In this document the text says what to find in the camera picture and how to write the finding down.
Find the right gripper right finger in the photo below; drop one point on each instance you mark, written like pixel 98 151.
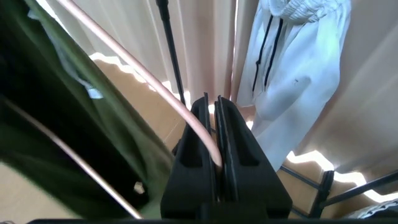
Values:
pixel 252 186

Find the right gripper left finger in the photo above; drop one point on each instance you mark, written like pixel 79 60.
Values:
pixel 186 186

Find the pale grey shorts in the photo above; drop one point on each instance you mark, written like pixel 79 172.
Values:
pixel 295 77

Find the pink clothes hanger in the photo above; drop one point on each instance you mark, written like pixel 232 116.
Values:
pixel 140 70

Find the green printed garment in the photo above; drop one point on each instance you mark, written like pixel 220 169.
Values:
pixel 46 140

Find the black clothes rack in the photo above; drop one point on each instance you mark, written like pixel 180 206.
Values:
pixel 169 46

